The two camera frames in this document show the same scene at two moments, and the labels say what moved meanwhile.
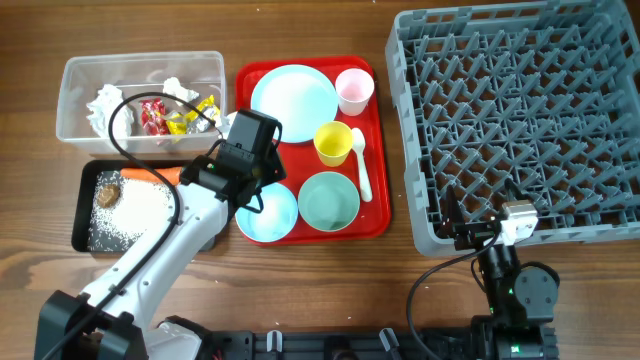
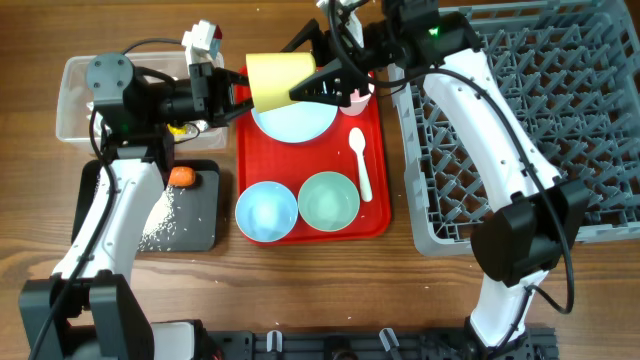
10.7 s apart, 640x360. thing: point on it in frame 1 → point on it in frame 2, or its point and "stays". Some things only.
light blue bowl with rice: [277, 219] stays
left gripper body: [260, 186] → [205, 91]
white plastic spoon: [359, 144] stays
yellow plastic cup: [333, 140] → [272, 75]
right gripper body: [474, 236] → [375, 54]
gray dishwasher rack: [545, 97] stays
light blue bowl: [329, 201] stays
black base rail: [454, 345] stays
